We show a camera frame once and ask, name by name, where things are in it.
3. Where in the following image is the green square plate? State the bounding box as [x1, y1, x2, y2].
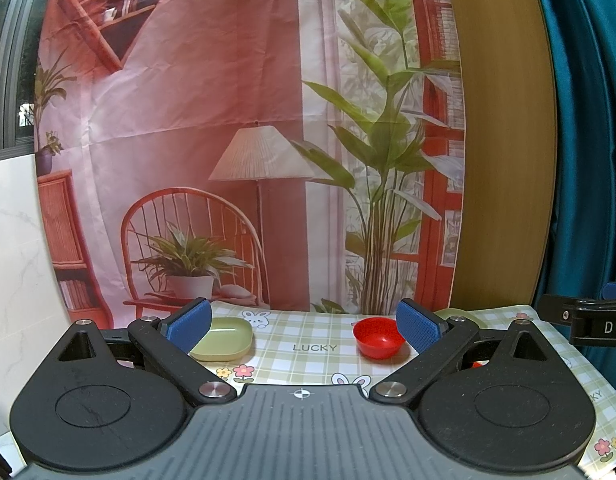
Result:
[435, 308, 484, 328]
[189, 318, 254, 362]

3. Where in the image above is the checkered bunny tablecloth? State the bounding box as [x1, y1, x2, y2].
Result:
[112, 300, 616, 480]

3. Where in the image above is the white marble panel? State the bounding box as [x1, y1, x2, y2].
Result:
[0, 155, 68, 436]

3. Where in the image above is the printed room backdrop cloth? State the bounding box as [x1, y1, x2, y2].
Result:
[34, 0, 464, 327]

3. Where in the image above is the teal curtain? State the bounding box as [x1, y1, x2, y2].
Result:
[525, 0, 616, 386]

